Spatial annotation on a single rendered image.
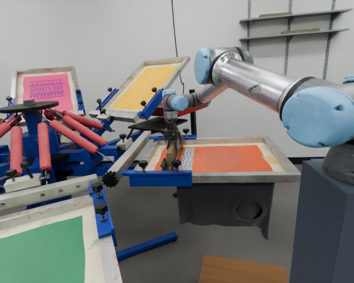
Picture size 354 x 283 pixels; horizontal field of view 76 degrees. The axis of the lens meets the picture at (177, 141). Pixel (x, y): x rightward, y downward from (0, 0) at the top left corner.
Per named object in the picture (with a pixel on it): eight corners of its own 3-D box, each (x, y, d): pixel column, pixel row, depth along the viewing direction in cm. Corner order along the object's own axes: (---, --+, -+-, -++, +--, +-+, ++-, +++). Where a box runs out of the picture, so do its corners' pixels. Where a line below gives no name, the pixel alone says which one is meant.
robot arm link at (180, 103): (195, 94, 111) (185, 92, 121) (173, 96, 107) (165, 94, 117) (195, 110, 114) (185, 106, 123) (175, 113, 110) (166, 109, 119)
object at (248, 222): (263, 227, 128) (267, 168, 117) (267, 238, 120) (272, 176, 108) (182, 225, 134) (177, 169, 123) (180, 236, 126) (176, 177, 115)
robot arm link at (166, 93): (164, 91, 116) (159, 90, 124) (166, 112, 120) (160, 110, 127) (178, 89, 119) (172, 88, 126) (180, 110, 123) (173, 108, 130)
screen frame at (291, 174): (267, 140, 156) (268, 135, 155) (301, 182, 101) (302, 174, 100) (154, 144, 166) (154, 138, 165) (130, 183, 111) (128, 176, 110)
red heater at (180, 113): (176, 106, 289) (175, 96, 285) (208, 108, 262) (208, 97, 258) (141, 116, 243) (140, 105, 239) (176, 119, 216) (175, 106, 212)
